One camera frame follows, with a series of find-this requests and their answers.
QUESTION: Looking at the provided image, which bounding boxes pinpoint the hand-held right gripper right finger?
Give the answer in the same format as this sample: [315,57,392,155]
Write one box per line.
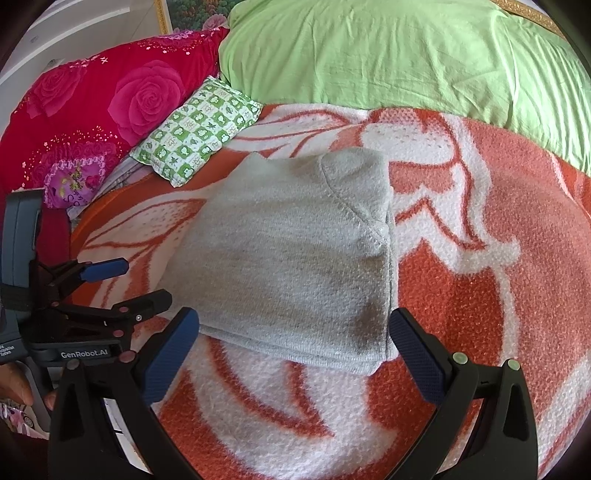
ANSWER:
[389,307,541,480]

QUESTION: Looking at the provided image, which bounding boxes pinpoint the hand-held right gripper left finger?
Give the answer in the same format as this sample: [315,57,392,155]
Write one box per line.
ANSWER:
[48,307,201,480]

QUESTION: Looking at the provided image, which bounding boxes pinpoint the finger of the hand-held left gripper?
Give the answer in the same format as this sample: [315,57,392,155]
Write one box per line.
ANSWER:
[34,257,130,301]
[51,288,172,337]

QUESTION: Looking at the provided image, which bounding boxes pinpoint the grey knitted sweater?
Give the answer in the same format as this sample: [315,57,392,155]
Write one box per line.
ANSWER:
[159,148,400,376]

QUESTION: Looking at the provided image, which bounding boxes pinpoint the person's left hand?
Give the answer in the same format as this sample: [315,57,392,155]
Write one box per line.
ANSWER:
[0,362,61,410]

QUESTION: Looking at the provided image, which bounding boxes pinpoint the orange and white blanket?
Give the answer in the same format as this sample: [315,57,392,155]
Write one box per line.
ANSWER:
[69,102,591,480]

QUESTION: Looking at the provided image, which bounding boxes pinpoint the grey striped cloth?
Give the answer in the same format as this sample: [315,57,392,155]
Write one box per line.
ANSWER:
[67,154,158,220]

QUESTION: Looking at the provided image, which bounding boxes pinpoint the pink floral bedsheet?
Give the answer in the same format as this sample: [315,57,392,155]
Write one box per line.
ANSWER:
[0,401,49,439]

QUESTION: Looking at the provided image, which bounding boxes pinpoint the green checked pillow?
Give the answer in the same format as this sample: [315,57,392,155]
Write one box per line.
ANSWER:
[129,76,264,188]

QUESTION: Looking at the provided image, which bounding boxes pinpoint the red rose print pillow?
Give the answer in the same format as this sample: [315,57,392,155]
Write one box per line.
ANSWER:
[0,27,230,210]

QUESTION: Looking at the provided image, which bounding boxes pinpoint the white cabinet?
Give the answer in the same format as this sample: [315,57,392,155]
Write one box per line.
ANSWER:
[0,0,169,100]

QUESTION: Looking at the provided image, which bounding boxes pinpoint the gold framed floral picture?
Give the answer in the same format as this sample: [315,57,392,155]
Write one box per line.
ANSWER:
[154,0,568,38]

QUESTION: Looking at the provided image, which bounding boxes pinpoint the light green duvet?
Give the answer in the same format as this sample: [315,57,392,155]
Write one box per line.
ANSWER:
[217,0,591,178]

